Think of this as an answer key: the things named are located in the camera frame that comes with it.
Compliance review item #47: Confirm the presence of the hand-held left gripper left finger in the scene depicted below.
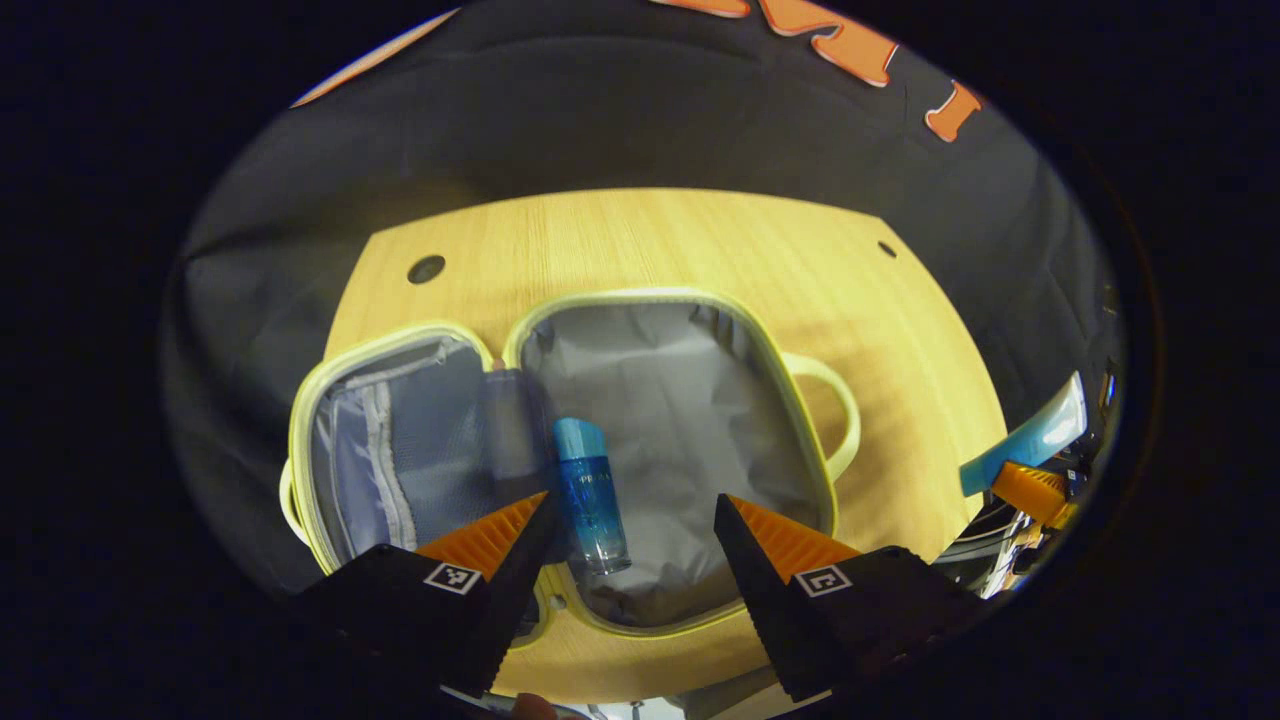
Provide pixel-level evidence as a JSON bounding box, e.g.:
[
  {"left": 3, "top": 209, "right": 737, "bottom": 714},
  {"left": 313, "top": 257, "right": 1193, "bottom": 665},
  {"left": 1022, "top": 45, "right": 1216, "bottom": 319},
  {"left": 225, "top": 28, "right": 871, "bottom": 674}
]
[{"left": 288, "top": 489, "right": 561, "bottom": 699}]

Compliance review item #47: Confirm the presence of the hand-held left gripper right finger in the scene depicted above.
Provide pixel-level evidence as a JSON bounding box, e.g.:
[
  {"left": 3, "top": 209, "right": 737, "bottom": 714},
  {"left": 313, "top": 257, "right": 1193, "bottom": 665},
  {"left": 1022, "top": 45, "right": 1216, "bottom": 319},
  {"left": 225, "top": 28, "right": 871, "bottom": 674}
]
[{"left": 712, "top": 493, "right": 991, "bottom": 704}]

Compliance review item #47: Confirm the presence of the light blue skin care tube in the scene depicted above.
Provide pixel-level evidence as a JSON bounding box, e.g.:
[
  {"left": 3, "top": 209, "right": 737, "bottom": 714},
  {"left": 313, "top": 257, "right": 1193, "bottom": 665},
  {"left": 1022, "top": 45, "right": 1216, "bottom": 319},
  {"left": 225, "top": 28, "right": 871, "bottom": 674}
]
[{"left": 958, "top": 371, "right": 1090, "bottom": 499}]

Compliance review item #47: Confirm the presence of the blue skin care bottle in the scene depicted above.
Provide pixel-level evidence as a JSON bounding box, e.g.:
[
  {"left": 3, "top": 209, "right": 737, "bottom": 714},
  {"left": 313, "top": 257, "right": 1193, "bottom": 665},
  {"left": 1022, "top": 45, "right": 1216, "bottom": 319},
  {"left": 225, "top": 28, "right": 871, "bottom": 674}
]
[{"left": 553, "top": 418, "right": 633, "bottom": 576}]

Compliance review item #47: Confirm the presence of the cream suitcase with handles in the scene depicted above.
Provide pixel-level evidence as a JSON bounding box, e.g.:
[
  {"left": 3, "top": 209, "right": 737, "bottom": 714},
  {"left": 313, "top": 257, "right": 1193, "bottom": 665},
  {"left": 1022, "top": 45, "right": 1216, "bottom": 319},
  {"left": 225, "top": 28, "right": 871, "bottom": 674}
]
[{"left": 280, "top": 288, "right": 863, "bottom": 641}]

